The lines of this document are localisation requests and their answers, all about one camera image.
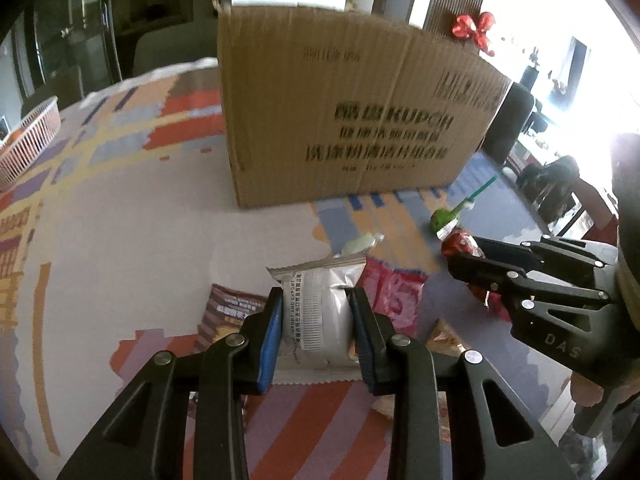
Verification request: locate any person's right hand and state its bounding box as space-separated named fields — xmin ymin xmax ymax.
xmin=571 ymin=374 xmax=603 ymax=407

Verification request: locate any dark green bag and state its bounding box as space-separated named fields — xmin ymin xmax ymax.
xmin=520 ymin=157 xmax=581 ymax=221

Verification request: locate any red snack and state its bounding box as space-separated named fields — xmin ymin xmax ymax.
xmin=440 ymin=228 xmax=511 ymax=321

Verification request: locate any red white low cabinet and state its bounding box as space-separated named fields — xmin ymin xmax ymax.
xmin=575 ymin=180 xmax=621 ymax=243

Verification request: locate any brown cardboard box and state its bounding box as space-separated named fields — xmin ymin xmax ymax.
xmin=216 ymin=2 xmax=513 ymax=209

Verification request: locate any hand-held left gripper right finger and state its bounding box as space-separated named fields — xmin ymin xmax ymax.
xmin=347 ymin=287 xmax=581 ymax=480

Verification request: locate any silver snack packet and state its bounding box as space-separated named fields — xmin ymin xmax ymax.
xmin=266 ymin=254 xmax=367 ymax=386

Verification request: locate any grey dining chair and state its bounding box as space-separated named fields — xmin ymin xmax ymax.
xmin=132 ymin=25 xmax=218 ymax=78

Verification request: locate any pink plastic basket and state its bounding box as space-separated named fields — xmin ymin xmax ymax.
xmin=0 ymin=97 xmax=62 ymax=193

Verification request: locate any dark dining chair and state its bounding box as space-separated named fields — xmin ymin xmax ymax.
xmin=482 ymin=81 xmax=535 ymax=163

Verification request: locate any black framed glass door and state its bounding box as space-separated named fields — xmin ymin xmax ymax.
xmin=15 ymin=0 xmax=121 ymax=101

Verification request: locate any green lollipop toy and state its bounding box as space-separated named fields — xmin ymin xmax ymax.
xmin=431 ymin=170 xmax=503 ymax=233

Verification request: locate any pale green wrapped candy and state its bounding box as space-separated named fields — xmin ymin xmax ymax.
xmin=340 ymin=231 xmax=385 ymax=256

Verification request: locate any red bow balloon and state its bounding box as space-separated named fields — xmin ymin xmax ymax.
xmin=451 ymin=11 xmax=497 ymax=57

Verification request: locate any brown snack packet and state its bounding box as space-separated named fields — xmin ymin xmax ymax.
xmin=194 ymin=284 xmax=268 ymax=356

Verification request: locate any orange triangular snack packet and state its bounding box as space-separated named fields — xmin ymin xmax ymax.
xmin=425 ymin=318 xmax=473 ymax=356

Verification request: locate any red pink snack packet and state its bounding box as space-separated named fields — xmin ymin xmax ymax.
xmin=357 ymin=255 xmax=428 ymax=341

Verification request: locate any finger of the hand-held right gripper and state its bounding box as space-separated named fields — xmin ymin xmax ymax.
xmin=472 ymin=236 xmax=618 ymax=268
xmin=447 ymin=256 xmax=616 ymax=311

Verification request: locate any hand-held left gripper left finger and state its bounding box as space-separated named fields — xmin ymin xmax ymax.
xmin=57 ymin=285 xmax=286 ymax=480

